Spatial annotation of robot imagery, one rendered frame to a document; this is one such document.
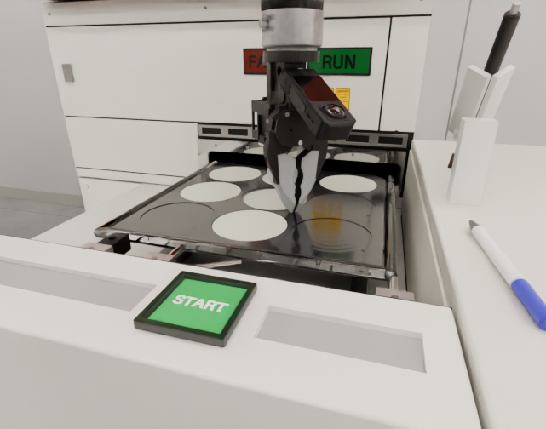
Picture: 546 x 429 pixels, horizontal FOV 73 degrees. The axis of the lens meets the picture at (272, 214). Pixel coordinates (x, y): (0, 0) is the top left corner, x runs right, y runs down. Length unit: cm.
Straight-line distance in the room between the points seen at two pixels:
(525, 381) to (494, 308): 6
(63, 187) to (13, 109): 68
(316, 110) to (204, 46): 45
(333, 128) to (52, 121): 298
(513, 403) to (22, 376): 27
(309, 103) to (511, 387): 32
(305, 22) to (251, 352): 37
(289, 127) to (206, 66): 39
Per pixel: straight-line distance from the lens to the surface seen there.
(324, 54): 75
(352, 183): 67
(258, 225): 49
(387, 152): 75
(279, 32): 47
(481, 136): 41
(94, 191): 108
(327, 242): 45
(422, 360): 22
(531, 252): 35
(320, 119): 41
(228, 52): 81
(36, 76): 330
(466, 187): 42
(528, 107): 235
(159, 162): 93
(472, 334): 24
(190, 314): 23
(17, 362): 28
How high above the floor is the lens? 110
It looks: 23 degrees down
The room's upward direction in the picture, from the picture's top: straight up
